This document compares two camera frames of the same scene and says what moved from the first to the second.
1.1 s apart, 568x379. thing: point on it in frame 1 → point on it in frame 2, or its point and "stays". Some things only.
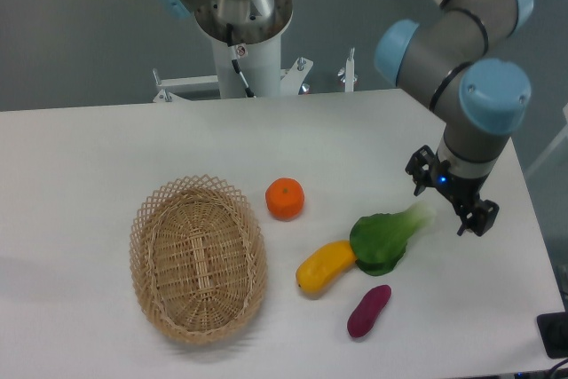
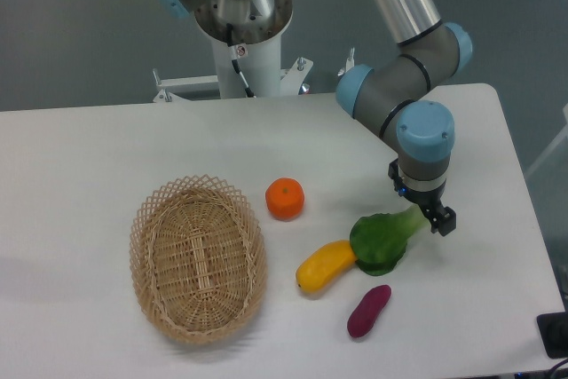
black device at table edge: [553, 329] stays
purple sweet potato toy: [367, 311] stays
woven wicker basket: [198, 260] stays
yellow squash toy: [325, 265] stays
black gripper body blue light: [461, 191] → [429, 201]
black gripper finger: [422, 169] → [394, 175]
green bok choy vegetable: [379, 241] stays
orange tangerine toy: [285, 198] stays
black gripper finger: [480, 218] → [446, 225]
